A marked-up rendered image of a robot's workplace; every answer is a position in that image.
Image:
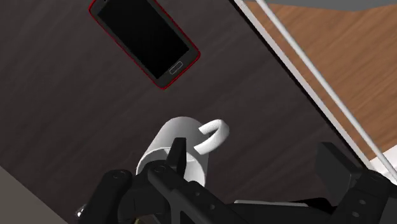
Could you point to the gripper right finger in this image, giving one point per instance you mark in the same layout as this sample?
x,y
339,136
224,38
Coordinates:
x,y
350,186

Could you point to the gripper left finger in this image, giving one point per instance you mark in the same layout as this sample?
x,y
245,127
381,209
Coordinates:
x,y
161,189

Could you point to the white mug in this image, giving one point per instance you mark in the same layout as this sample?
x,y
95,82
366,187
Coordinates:
x,y
183,139

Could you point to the dark wooden table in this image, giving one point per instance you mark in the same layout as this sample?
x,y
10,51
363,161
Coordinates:
x,y
77,108

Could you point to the black phone with red edge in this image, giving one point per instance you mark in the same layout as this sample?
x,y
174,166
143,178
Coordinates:
x,y
144,38

